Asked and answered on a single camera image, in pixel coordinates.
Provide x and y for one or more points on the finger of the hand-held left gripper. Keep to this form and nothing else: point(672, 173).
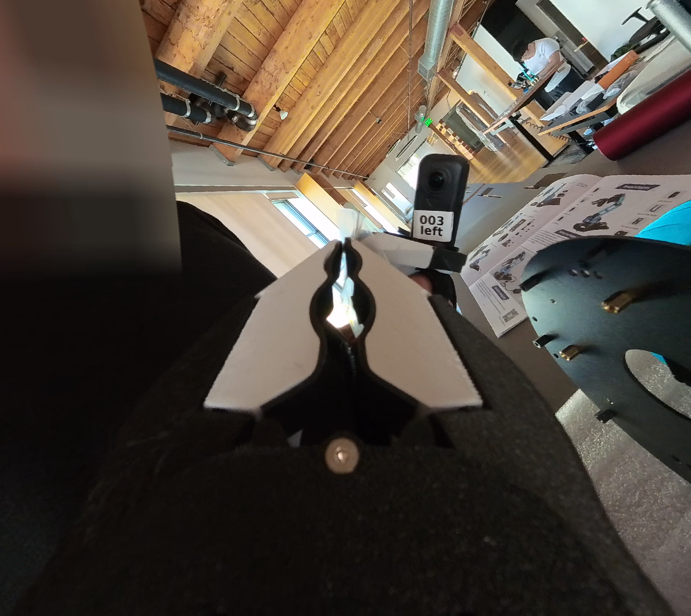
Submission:
point(402, 242)
point(415, 260)

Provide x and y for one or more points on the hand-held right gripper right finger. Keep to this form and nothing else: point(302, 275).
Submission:
point(415, 351)

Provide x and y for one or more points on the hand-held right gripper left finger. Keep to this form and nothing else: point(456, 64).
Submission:
point(270, 346)

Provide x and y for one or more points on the blue hobby robot arm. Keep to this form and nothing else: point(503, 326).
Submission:
point(567, 303)

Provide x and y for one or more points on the person's left hand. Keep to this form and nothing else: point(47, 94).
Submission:
point(422, 284)

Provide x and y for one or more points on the green exit sign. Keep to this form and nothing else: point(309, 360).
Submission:
point(426, 121)

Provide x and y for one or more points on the printed instruction manual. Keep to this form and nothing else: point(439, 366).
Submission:
point(567, 216)

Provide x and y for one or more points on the wooden work table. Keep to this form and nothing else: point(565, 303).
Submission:
point(577, 114)

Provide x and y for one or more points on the thin metal ceiling rod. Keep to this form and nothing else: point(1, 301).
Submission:
point(270, 154)

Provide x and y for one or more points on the maroon cylindrical container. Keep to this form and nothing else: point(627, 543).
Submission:
point(648, 119)

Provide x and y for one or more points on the black ceiling pipe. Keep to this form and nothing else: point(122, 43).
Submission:
point(189, 111)
point(205, 90)

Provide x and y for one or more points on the white foam sheet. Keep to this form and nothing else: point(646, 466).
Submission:
point(621, 492)

